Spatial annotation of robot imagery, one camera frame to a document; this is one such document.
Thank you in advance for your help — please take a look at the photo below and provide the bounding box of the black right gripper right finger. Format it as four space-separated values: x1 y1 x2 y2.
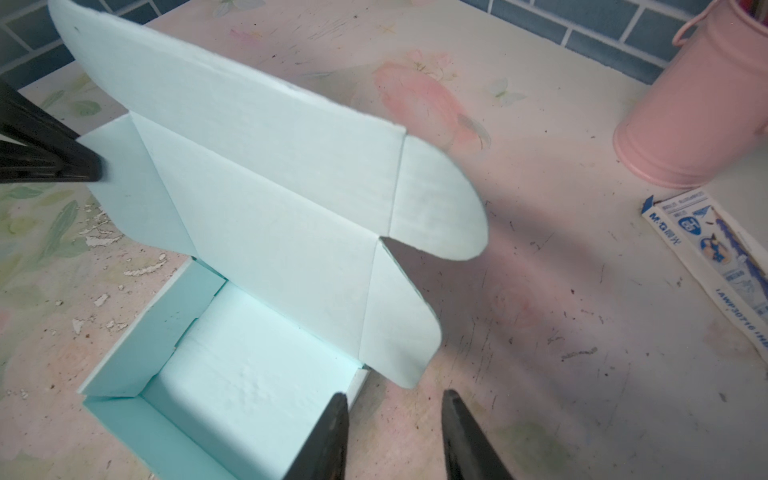
441 390 514 480

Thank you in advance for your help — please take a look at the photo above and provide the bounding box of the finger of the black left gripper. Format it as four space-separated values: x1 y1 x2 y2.
1 82 103 183

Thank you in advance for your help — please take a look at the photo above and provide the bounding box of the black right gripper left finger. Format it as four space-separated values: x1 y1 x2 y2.
284 393 349 480

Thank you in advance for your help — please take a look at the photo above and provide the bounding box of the bundle of coloured pencils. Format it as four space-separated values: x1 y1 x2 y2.
739 0 767 25

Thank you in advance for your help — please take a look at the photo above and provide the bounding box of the white blue pencil box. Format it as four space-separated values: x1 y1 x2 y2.
641 188 767 359

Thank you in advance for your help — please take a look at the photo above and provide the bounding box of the light blue paper box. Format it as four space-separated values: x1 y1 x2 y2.
49 1 488 479

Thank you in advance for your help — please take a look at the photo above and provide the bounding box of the pink metal pencil bucket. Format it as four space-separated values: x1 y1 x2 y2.
613 1 767 189

